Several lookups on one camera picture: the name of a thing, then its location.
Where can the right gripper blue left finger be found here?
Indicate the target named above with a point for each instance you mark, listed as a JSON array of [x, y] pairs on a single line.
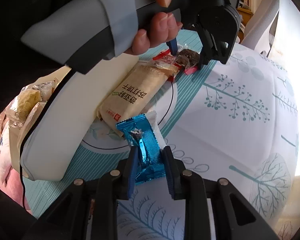
[[131, 170]]

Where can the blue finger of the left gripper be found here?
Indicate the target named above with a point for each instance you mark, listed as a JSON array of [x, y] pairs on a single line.
[[173, 46]]

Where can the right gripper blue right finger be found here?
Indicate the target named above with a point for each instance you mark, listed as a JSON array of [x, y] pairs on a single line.
[[169, 169]]

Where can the dark dried fruit packet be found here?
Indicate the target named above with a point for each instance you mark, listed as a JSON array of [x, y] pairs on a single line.
[[185, 61]]

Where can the blue foil snack packet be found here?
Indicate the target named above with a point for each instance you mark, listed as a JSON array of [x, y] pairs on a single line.
[[143, 132]]

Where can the beige soda cracker packet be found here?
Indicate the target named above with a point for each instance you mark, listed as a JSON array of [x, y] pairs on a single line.
[[133, 93]]

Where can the clear puffed snack bag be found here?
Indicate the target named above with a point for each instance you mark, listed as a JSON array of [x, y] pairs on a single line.
[[20, 107]]

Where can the person's left hand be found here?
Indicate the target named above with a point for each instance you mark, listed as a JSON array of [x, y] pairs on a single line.
[[164, 28]]

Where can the teal white patterned tablecloth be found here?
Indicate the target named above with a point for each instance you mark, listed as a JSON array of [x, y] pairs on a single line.
[[236, 120]]

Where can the white plastic storage bin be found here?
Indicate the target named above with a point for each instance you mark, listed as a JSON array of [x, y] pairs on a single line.
[[47, 149]]

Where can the grey office chair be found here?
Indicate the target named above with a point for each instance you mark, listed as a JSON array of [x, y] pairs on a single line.
[[256, 33]]

